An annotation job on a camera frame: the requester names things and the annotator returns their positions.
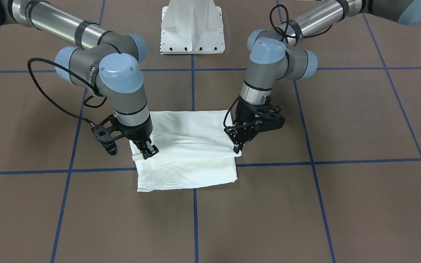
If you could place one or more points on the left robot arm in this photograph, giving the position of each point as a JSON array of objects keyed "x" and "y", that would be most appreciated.
[{"x": 274, "y": 57}]

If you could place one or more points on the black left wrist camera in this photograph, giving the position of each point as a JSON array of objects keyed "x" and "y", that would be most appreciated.
[{"x": 268, "y": 118}]

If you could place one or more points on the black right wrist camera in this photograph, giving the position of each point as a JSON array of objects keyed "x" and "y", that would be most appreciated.
[{"x": 107, "y": 132}]

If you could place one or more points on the white long-sleeve printed shirt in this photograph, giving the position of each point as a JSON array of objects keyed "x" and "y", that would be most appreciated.
[{"x": 194, "y": 152}]

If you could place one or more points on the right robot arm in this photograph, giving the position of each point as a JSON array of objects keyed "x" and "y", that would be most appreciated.
[{"x": 100, "y": 60}]

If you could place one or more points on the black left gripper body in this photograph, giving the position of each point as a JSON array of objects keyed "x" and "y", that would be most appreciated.
[{"x": 242, "y": 112}]

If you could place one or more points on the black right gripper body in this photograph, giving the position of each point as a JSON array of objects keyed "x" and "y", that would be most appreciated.
[{"x": 137, "y": 133}]

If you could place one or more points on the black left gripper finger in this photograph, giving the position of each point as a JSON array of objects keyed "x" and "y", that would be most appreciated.
[{"x": 238, "y": 144}]

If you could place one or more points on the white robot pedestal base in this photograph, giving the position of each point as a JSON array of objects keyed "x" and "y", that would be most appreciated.
[{"x": 192, "y": 27}]

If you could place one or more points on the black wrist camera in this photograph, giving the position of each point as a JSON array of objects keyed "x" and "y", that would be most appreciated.
[
  {"x": 107, "y": 132},
  {"x": 268, "y": 118}
]

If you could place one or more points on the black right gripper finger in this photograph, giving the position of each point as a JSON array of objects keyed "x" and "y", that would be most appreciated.
[{"x": 147, "y": 149}]

